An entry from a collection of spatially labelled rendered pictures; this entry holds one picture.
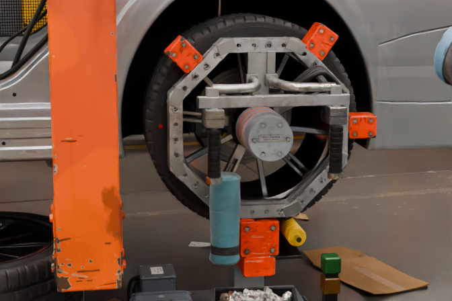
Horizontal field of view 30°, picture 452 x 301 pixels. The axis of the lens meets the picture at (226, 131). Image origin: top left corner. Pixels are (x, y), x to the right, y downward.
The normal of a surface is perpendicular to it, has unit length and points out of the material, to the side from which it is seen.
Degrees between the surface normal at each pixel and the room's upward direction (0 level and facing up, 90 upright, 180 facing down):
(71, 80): 90
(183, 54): 90
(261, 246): 90
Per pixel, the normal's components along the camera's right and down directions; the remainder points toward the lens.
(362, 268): 0.02, -0.98
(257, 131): 0.17, 0.18
